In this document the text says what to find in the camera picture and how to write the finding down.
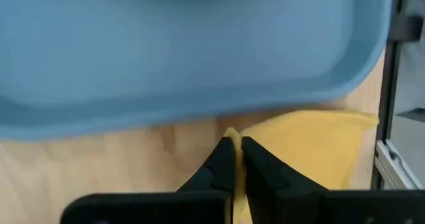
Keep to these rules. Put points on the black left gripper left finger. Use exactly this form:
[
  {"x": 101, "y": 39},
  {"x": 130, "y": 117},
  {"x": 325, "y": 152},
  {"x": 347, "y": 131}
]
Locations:
[{"x": 149, "y": 209}]

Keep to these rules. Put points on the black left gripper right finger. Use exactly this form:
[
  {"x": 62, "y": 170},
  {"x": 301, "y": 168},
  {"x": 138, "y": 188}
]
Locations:
[{"x": 299, "y": 207}]

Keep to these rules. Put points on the yellow cloth napkin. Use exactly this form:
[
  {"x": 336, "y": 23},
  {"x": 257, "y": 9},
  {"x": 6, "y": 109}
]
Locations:
[{"x": 315, "y": 144}]

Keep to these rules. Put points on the blue plastic tray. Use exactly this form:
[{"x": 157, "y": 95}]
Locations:
[{"x": 166, "y": 51}]

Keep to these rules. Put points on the silver aluminium bar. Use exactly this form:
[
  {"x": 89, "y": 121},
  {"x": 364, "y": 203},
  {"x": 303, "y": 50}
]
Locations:
[{"x": 391, "y": 164}]

